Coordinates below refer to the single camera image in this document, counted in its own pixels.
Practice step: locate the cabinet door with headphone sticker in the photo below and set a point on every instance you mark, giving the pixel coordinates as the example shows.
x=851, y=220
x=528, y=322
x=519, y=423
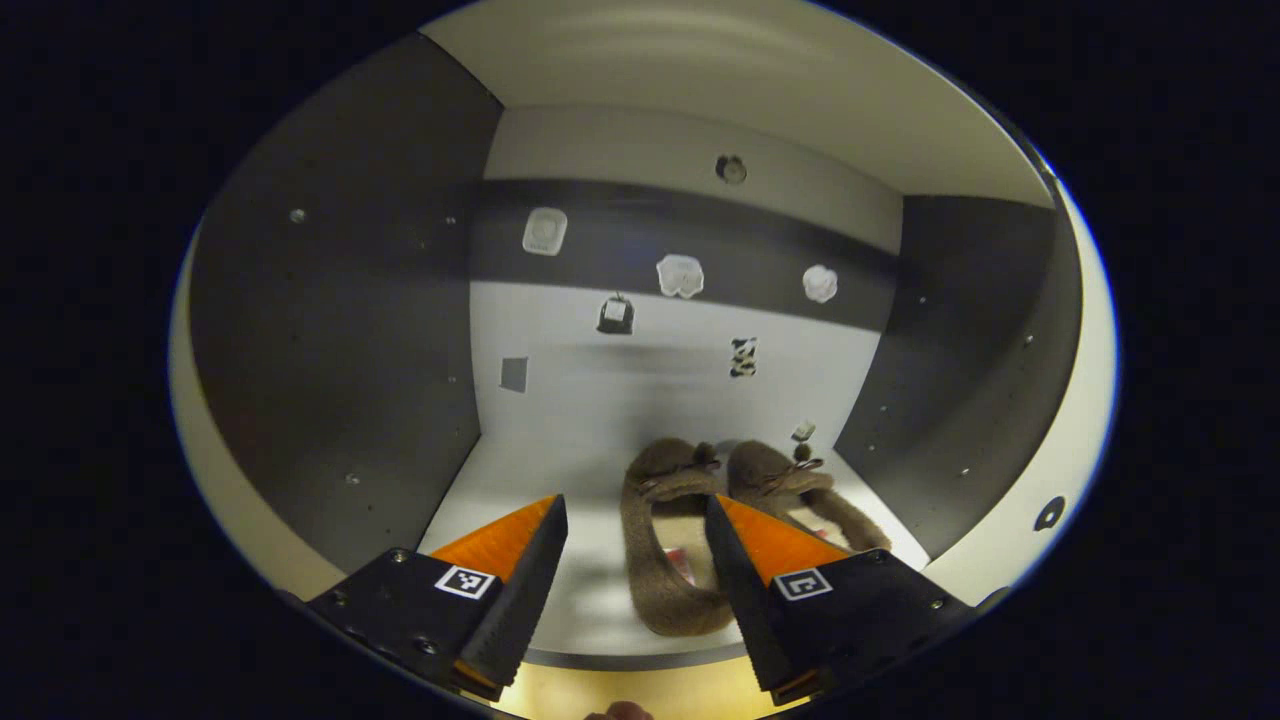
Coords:
x=1060, y=450

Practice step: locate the brown fuzzy slipper shoe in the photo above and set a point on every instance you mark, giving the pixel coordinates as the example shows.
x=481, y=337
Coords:
x=790, y=480
x=665, y=600

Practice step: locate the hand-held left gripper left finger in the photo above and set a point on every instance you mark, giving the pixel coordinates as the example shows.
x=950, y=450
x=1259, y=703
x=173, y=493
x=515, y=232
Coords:
x=520, y=600

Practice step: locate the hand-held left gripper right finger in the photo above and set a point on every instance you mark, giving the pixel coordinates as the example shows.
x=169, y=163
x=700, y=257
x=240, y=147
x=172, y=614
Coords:
x=755, y=610

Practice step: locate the white shoe cabinet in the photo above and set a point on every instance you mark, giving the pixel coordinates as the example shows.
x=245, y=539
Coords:
x=330, y=330

